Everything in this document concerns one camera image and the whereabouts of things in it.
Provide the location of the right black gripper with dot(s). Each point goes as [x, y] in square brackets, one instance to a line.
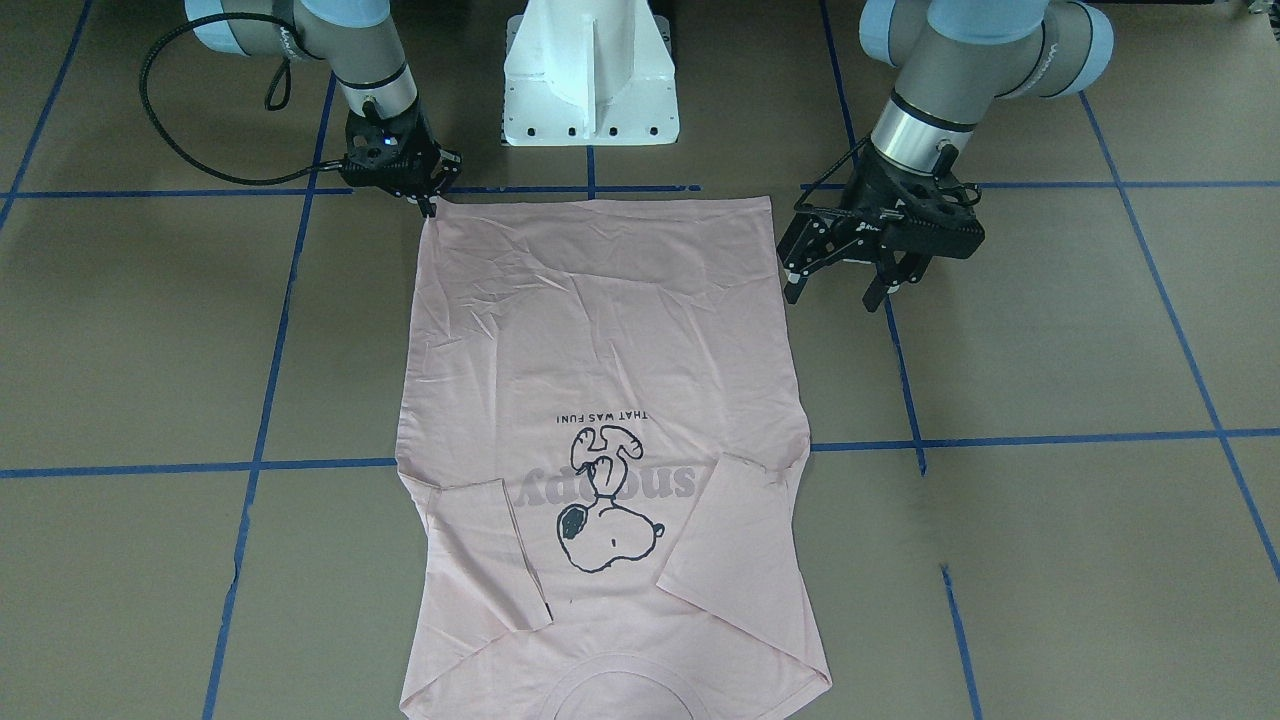
[414, 134]

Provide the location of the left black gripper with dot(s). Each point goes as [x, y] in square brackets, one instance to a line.
[868, 190]

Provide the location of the pink Snoopy t-shirt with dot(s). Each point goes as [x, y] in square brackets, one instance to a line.
[601, 430]

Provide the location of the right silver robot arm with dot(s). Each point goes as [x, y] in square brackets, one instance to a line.
[357, 39]

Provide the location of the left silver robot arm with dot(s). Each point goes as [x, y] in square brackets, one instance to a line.
[955, 58]

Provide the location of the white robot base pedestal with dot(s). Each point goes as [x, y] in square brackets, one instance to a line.
[590, 73]

